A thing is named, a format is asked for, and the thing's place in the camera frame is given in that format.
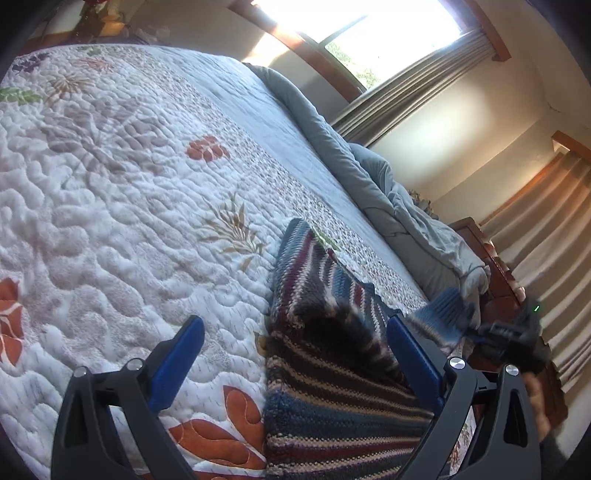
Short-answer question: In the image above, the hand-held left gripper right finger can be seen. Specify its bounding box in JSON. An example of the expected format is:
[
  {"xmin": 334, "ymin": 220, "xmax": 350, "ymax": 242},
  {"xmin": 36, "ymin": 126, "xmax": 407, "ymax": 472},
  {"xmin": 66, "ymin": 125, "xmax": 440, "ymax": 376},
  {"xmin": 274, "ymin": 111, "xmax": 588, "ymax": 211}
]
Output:
[{"xmin": 387, "ymin": 318, "xmax": 542, "ymax": 480}]

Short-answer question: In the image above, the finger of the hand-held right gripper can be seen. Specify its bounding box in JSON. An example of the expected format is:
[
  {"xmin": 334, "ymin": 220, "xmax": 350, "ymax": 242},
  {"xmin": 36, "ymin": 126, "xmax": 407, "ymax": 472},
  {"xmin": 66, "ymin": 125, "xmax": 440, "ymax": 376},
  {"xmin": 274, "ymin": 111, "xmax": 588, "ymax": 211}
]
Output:
[{"xmin": 464, "ymin": 320, "xmax": 502, "ymax": 349}]

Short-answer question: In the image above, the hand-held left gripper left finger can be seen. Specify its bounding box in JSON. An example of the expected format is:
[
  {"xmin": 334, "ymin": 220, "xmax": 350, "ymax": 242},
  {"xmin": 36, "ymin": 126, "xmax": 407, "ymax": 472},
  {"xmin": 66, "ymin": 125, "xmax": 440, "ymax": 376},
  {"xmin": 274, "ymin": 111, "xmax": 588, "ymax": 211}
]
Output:
[{"xmin": 51, "ymin": 316, "xmax": 205, "ymax": 480}]

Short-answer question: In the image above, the striped knitted sweater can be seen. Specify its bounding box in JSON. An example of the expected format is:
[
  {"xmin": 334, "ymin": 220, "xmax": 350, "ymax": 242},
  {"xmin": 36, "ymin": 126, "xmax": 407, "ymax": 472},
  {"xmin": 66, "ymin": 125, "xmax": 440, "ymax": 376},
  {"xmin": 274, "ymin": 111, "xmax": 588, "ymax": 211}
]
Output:
[{"xmin": 263, "ymin": 218, "xmax": 476, "ymax": 480}]

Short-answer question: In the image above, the person's right hand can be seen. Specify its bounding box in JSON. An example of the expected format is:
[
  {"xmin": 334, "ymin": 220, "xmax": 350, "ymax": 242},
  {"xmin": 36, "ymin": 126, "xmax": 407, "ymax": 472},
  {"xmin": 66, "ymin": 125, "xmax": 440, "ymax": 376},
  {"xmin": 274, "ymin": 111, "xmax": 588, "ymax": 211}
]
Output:
[{"xmin": 525, "ymin": 371, "xmax": 553, "ymax": 437}]

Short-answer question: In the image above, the wooden headboard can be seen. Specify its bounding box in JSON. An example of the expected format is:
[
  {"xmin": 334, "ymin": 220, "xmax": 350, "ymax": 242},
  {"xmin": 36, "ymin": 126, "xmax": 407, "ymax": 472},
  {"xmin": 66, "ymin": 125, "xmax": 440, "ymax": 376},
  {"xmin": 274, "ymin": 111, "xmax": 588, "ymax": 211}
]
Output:
[{"xmin": 450, "ymin": 217, "xmax": 570, "ymax": 432}]

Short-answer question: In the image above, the beige curtain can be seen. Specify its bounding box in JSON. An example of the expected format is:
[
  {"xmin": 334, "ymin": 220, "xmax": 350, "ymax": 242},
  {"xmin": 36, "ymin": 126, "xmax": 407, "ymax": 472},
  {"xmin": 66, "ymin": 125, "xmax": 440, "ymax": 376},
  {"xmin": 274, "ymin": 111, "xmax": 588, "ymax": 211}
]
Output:
[{"xmin": 480, "ymin": 148, "xmax": 591, "ymax": 416}]

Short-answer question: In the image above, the grey comforter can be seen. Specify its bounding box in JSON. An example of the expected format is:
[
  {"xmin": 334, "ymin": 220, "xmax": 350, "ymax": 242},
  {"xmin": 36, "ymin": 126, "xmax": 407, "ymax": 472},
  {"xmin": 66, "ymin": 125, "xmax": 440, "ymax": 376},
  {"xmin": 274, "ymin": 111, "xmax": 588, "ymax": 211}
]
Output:
[{"xmin": 245, "ymin": 62, "xmax": 491, "ymax": 315}]

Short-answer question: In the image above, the white floral quilt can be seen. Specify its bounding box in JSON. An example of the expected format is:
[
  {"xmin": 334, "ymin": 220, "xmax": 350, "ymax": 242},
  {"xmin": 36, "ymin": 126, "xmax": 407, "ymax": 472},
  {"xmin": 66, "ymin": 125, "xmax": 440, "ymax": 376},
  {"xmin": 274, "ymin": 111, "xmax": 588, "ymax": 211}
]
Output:
[{"xmin": 0, "ymin": 44, "xmax": 430, "ymax": 480}]

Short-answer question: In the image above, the grey-brown curtain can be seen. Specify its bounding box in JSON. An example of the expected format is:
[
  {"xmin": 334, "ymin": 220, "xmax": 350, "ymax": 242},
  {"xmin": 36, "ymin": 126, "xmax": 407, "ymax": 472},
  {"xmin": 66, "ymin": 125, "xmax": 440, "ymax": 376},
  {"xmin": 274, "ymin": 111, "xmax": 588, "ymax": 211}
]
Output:
[{"xmin": 330, "ymin": 32, "xmax": 498, "ymax": 148}]

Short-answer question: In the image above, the pale blue bed sheet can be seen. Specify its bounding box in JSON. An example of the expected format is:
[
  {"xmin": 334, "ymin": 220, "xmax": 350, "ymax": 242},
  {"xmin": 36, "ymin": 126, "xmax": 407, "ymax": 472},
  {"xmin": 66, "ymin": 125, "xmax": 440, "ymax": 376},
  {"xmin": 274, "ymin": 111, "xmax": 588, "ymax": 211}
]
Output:
[{"xmin": 185, "ymin": 48, "xmax": 430, "ymax": 296}]

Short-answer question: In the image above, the wooden framed window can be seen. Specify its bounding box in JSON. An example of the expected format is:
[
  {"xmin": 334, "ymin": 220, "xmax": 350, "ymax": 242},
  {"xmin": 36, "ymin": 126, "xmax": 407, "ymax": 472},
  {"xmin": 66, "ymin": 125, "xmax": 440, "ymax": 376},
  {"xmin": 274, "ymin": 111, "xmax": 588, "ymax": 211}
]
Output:
[{"xmin": 231, "ymin": 0, "xmax": 513, "ymax": 104}]

